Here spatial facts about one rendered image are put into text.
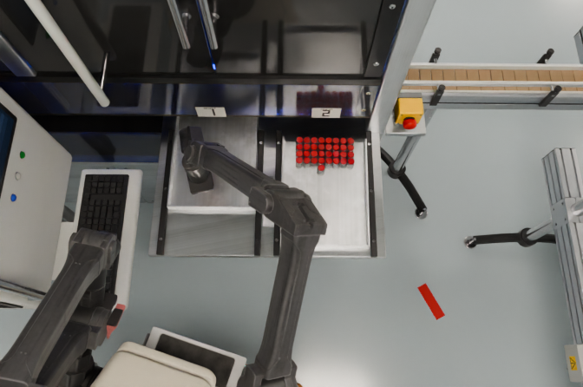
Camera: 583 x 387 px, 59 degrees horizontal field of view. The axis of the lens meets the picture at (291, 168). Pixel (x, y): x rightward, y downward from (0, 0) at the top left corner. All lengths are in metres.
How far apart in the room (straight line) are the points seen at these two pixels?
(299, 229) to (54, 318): 0.44
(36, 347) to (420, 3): 0.94
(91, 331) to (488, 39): 2.53
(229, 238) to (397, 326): 1.11
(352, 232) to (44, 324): 0.92
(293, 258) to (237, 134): 0.76
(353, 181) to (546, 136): 1.51
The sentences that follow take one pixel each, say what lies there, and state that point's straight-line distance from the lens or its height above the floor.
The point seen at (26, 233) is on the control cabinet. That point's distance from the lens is 1.59.
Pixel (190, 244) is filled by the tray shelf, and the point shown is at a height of 0.88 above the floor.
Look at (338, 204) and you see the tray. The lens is 1.58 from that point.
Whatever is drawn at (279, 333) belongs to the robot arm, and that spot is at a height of 1.34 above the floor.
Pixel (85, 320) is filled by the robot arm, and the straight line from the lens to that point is 1.20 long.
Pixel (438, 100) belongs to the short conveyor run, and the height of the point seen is 0.92.
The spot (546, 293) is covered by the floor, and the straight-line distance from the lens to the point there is 2.67.
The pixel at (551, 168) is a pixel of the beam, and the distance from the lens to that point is 2.27.
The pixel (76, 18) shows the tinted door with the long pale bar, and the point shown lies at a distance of 1.28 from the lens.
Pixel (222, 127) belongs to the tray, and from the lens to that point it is 1.68.
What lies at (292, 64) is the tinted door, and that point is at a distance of 1.33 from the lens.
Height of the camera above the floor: 2.39
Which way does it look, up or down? 69 degrees down
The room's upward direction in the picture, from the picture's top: straight up
